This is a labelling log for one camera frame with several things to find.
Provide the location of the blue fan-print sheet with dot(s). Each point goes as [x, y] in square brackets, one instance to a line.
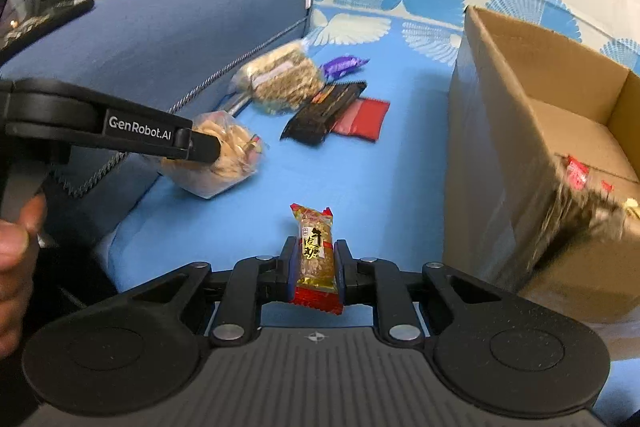
[385, 187]

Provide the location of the black snack bar packet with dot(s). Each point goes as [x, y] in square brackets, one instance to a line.
[320, 112]

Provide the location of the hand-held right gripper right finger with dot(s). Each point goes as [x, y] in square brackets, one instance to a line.
[341, 269]

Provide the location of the cardboard box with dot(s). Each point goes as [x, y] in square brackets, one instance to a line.
[500, 147]

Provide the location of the clear pack of granola bars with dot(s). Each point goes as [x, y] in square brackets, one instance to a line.
[290, 89]

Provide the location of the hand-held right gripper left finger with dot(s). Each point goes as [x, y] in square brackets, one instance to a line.
[289, 268]

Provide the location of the black smartphone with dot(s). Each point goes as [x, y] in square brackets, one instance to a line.
[45, 21]

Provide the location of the clear bag of crackers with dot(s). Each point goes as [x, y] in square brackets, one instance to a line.
[230, 162]

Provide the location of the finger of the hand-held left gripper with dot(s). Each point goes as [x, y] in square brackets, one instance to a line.
[200, 147]

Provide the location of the purple candy wrapper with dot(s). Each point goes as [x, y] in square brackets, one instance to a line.
[344, 66]

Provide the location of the pale oat bar packet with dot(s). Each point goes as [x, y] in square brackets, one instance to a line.
[270, 57]

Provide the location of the red snack packet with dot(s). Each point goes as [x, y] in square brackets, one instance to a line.
[362, 119]

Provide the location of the small beef snack packet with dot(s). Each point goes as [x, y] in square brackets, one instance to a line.
[315, 257]

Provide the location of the person's left hand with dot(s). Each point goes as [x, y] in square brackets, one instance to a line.
[15, 257]

